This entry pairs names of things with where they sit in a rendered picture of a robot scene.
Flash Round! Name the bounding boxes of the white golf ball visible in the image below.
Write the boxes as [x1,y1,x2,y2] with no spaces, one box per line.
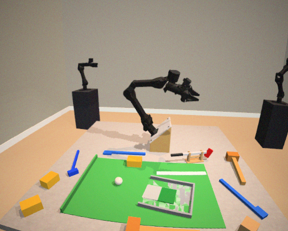
[114,177,123,185]

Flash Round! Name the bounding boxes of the green flat mat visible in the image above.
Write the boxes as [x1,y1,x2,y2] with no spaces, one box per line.
[63,157,226,229]

